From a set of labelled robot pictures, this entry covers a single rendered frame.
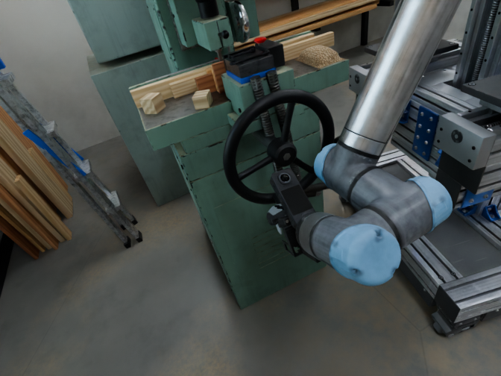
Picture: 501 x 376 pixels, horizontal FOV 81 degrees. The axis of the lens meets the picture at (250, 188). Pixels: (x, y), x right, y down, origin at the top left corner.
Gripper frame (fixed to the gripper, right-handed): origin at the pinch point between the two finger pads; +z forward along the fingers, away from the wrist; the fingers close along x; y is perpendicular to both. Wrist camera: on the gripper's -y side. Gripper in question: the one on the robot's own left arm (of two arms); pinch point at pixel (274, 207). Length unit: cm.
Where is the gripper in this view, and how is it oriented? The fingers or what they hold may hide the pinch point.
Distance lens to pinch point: 69.6
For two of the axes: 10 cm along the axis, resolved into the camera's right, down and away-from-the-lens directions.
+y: 3.5, 9.3, 1.5
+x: 9.0, -3.7, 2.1
